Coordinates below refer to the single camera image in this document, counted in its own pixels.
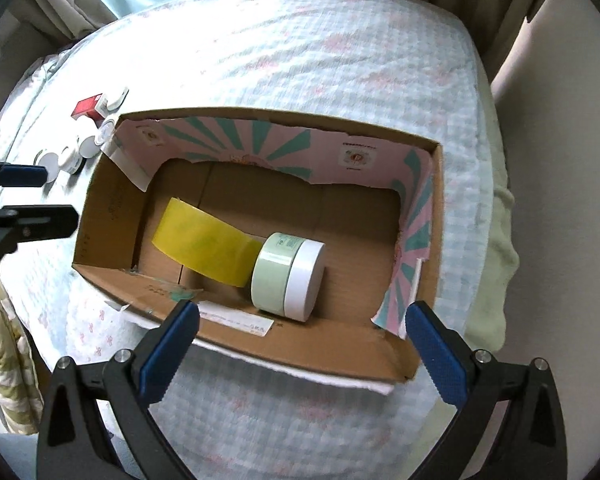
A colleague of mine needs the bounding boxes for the red carton box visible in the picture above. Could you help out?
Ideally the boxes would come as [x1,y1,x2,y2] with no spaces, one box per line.
[71,93,107,125]

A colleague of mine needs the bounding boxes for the white earbuds case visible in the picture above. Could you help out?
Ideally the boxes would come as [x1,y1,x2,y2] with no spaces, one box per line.
[104,87,129,113]

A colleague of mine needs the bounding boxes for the small white round jar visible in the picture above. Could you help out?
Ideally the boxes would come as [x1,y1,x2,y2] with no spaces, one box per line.
[34,150,59,183]

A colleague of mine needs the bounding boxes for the green label white bottle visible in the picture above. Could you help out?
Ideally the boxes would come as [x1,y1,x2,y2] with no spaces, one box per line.
[78,134,100,159]

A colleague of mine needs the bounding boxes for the large white pill bottle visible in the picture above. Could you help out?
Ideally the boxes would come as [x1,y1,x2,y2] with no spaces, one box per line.
[94,117,117,146]

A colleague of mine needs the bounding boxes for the yellow striped blanket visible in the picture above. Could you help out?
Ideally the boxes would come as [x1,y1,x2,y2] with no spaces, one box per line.
[0,281,44,436]

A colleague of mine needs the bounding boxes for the green blanket under quilt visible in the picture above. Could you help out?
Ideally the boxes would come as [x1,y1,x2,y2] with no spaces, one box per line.
[462,84,522,356]

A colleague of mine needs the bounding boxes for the yellow tape roll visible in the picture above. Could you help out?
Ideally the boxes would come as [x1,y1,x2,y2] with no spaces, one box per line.
[151,197,263,287]

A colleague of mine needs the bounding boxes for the pale green white jar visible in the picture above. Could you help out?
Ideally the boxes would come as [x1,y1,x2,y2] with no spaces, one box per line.
[251,232,325,323]

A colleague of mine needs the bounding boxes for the cardboard box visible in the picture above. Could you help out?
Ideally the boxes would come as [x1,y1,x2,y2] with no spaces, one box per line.
[72,107,443,384]

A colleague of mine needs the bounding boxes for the checkered quilt bedspread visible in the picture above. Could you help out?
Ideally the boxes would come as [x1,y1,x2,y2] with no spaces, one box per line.
[0,0,502,479]

